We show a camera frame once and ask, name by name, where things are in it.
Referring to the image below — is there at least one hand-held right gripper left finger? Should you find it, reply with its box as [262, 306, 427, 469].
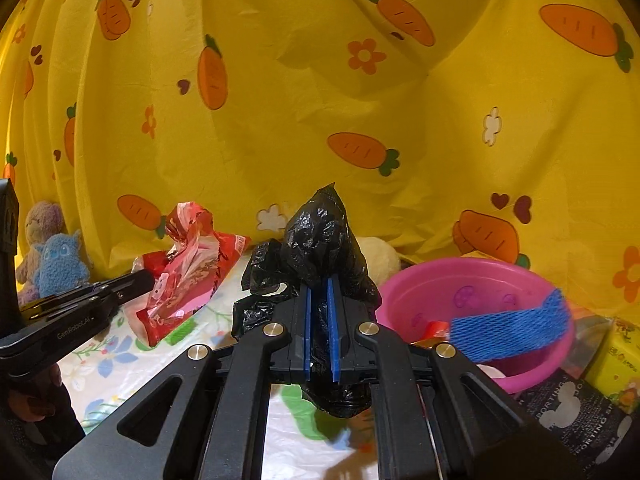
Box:
[52, 280, 313, 480]

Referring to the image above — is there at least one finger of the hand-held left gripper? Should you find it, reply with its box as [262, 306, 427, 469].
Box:
[20, 292, 120, 320]
[75, 270, 157, 298]

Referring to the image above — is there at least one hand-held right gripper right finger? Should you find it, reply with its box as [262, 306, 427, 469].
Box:
[326, 277, 586, 480]

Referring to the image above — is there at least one clear red plastic wrapper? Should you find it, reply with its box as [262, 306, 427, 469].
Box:
[162, 201, 236, 313]

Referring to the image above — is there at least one black plastic bag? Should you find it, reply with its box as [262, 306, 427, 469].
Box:
[231, 182, 383, 418]

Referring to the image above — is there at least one pink plastic basin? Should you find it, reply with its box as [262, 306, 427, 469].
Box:
[375, 257, 576, 395]

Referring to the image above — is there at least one blue foam net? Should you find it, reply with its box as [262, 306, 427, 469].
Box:
[450, 287, 571, 363]

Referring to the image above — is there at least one person's left hand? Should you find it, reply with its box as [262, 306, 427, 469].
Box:
[7, 365, 58, 423]

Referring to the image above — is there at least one blue plush toy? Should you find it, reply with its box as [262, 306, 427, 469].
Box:
[34, 230, 93, 297]

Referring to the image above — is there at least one floral plastic tablecloth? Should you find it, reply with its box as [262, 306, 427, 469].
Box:
[55, 250, 431, 480]

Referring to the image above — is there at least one cream plush toy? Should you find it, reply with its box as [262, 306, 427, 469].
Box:
[357, 236, 402, 286]

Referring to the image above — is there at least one purple teddy bear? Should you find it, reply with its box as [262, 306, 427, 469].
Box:
[15, 201, 66, 306]

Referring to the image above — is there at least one red snack packet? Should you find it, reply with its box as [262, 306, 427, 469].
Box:
[131, 232, 252, 347]

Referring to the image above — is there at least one yellow carrot print curtain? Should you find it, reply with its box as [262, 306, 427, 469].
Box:
[0, 0, 640, 321]

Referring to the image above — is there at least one black printed bag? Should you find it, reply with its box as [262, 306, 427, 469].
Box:
[515, 367, 636, 480]

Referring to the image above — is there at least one yellow printed box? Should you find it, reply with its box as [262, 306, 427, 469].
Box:
[584, 317, 640, 401]

